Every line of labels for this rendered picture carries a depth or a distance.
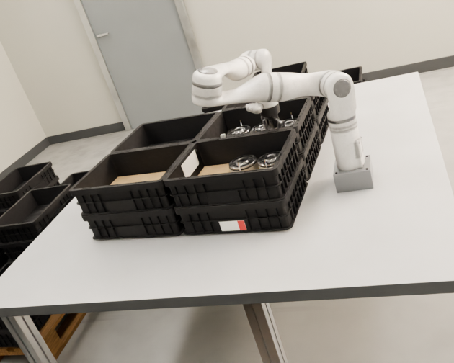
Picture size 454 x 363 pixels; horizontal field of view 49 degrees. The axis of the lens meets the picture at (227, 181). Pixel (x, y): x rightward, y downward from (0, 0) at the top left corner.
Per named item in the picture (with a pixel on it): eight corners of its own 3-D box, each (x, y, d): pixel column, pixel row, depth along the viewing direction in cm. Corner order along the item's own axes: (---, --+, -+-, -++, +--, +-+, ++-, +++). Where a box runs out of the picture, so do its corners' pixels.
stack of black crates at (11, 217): (62, 251, 313) (29, 189, 294) (102, 246, 303) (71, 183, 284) (25, 294, 280) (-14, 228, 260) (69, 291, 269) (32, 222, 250)
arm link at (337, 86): (353, 69, 155) (362, 120, 162) (340, 65, 163) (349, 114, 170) (326, 78, 154) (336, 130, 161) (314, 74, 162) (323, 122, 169)
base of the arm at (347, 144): (365, 157, 173) (358, 111, 167) (362, 169, 166) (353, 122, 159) (339, 159, 178) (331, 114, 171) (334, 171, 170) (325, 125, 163)
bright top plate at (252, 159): (226, 171, 174) (225, 170, 174) (232, 158, 183) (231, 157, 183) (254, 166, 171) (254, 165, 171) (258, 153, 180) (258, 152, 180)
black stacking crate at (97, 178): (202, 169, 194) (194, 142, 189) (172, 211, 170) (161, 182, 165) (119, 178, 210) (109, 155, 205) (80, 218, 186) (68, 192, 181)
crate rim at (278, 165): (163, 187, 165) (161, 181, 164) (196, 147, 189) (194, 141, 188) (277, 176, 149) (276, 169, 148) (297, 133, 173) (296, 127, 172)
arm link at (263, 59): (282, 86, 179) (261, 88, 184) (272, 45, 172) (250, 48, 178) (273, 93, 174) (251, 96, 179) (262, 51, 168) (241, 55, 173)
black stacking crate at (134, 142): (227, 136, 218) (220, 111, 213) (203, 168, 194) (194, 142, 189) (150, 146, 234) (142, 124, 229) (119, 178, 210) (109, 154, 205)
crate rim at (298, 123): (313, 101, 197) (311, 96, 196) (297, 133, 173) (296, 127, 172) (221, 115, 214) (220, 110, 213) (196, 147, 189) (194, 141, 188)
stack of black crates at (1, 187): (45, 221, 360) (16, 167, 341) (79, 217, 350) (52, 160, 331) (11, 256, 327) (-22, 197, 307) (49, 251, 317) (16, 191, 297)
